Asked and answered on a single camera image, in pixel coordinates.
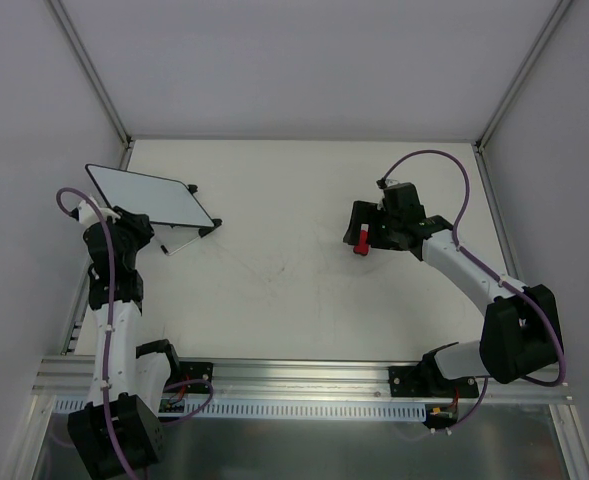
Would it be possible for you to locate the red bone-shaped eraser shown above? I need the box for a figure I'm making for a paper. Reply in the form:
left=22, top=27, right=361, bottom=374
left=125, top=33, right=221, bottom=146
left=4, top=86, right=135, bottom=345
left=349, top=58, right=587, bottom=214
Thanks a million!
left=353, top=224, right=370, bottom=257

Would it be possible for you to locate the small black-framed whiteboard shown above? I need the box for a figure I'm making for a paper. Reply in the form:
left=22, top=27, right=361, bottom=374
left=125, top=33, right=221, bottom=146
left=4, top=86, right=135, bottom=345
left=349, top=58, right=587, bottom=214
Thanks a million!
left=85, top=164, right=220, bottom=228

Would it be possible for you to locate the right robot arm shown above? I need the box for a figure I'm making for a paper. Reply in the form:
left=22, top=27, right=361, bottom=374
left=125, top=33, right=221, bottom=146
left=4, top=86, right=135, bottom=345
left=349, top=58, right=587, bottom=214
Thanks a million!
left=343, top=183, right=565, bottom=396

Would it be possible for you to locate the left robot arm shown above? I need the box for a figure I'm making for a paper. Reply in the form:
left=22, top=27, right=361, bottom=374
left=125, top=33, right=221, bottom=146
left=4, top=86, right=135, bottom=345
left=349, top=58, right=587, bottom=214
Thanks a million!
left=67, top=201, right=182, bottom=479

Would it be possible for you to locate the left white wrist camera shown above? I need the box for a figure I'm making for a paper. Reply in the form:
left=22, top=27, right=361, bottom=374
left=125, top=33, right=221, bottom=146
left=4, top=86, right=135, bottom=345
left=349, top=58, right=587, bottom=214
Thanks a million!
left=71, top=196, right=121, bottom=228

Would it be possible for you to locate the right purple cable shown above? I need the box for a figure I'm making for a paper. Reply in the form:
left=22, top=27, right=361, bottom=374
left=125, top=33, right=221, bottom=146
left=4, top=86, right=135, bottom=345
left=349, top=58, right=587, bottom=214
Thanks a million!
left=376, top=149, right=570, bottom=436

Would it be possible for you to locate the purple cable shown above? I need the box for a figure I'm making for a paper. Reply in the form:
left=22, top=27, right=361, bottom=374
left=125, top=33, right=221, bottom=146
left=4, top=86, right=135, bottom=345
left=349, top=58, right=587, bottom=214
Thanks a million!
left=376, top=149, right=570, bottom=436
left=56, top=187, right=150, bottom=474

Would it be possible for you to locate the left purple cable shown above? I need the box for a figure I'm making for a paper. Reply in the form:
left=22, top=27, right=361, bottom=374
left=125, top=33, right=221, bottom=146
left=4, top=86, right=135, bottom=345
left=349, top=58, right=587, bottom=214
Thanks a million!
left=56, top=187, right=150, bottom=474

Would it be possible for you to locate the aluminium mounting rail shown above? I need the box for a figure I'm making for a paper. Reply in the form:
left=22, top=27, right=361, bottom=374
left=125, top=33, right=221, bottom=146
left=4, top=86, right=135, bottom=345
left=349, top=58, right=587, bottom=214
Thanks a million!
left=31, top=353, right=575, bottom=406

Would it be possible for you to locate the white slotted cable duct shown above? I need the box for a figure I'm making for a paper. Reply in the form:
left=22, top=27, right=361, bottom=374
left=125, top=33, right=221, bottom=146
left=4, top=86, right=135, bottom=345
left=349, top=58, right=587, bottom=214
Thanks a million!
left=53, top=396, right=427, bottom=423

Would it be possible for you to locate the left aluminium frame post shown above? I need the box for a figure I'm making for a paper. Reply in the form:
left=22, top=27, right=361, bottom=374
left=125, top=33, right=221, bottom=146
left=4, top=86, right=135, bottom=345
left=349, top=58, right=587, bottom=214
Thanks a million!
left=44, top=0, right=132, bottom=148

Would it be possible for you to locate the aluminium frame post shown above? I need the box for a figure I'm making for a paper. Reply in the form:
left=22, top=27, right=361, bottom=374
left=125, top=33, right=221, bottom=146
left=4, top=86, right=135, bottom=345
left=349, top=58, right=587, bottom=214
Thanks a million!
left=44, top=0, right=132, bottom=148
left=475, top=0, right=574, bottom=153

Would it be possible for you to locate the right aluminium frame post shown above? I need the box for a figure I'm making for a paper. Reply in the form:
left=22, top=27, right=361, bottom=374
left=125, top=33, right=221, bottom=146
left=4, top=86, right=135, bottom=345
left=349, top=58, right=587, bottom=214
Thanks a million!
left=475, top=0, right=574, bottom=153

